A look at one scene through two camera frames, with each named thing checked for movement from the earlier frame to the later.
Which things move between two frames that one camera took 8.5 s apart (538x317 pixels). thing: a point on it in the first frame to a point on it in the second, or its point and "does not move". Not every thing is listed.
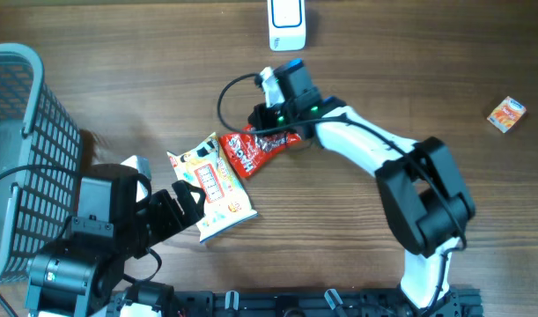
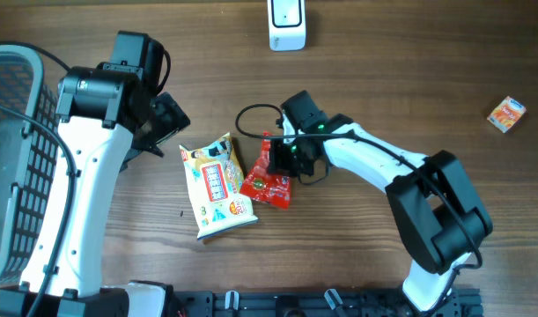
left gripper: [174, 220] to [172, 120]
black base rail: [460, 302] does not move
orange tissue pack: [507, 114] does not move
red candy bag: [248, 151] to [265, 187]
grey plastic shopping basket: [33, 160] does not move
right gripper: [265, 119] to [279, 163]
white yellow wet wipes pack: [227, 202] does not move
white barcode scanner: [286, 25] does not move
